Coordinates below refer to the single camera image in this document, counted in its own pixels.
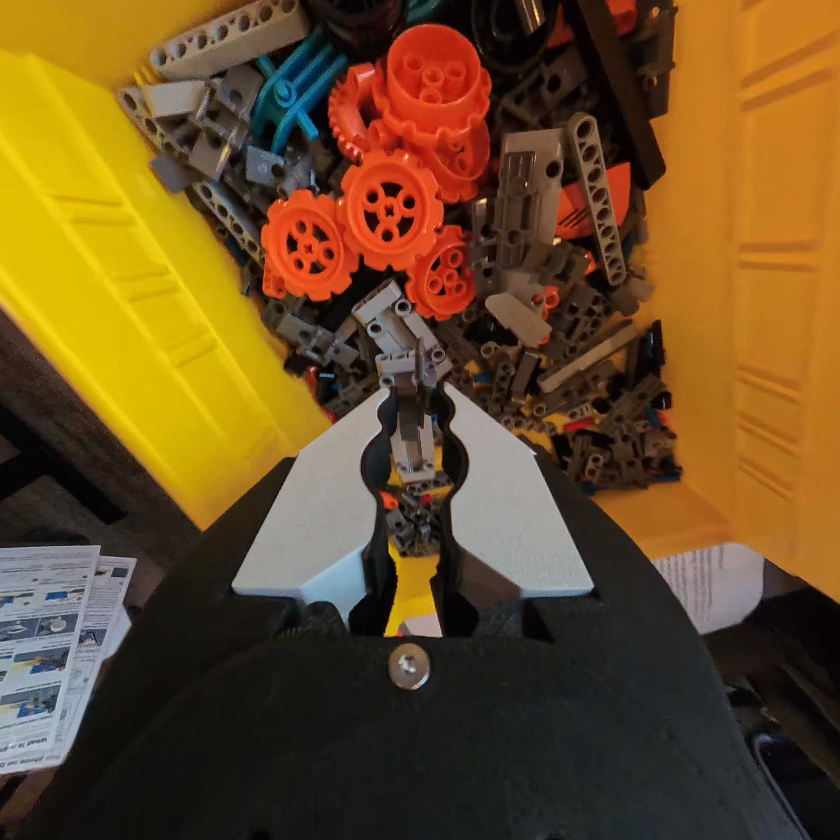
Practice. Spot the small orange gear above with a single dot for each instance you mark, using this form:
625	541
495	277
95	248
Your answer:
344	118

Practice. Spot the illustrated printed leaflet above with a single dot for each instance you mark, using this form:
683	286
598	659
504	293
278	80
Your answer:
39	656

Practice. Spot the printed paper sheet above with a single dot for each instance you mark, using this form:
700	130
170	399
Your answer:
709	584

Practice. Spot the pile of building brick pieces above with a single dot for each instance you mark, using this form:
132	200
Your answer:
577	394

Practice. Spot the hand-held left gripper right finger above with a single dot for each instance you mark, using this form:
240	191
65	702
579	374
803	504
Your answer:
512	525

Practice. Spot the yellow plastic bin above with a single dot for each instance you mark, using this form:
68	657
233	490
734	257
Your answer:
98	262

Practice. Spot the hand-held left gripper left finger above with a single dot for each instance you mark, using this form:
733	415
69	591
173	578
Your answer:
315	525

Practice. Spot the black small tyre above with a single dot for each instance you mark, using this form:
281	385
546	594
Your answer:
328	26

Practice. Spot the orange toothed wheel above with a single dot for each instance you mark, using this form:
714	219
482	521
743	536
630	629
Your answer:
354	197
426	295
430	118
469	167
279	259

